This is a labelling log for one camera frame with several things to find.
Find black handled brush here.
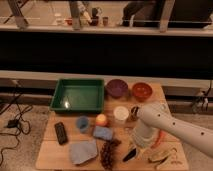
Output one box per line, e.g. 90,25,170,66
122,147,139,162

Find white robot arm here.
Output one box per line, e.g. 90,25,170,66
132,102,213,158

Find purple bowl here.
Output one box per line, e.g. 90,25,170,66
105,79,128,98

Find red bowl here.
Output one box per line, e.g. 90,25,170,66
132,82,153,102

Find white cup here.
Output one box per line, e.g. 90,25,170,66
113,106,129,125

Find red yellow apple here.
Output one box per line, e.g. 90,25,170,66
95,114,108,126

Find green plastic tray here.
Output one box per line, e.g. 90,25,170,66
50,78,104,114

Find dark metal can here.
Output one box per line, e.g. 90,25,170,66
130,106,139,121

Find blue cup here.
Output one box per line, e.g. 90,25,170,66
76,116,89,133

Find black remote control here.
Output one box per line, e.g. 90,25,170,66
54,122,68,145

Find wooden board table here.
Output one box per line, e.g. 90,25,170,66
35,82,190,171

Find grey blue cloth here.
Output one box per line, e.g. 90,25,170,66
70,140,98,165

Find red chili pepper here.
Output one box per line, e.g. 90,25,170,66
151,130,166,148

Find black cables on floor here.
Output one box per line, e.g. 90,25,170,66
0,81,34,167

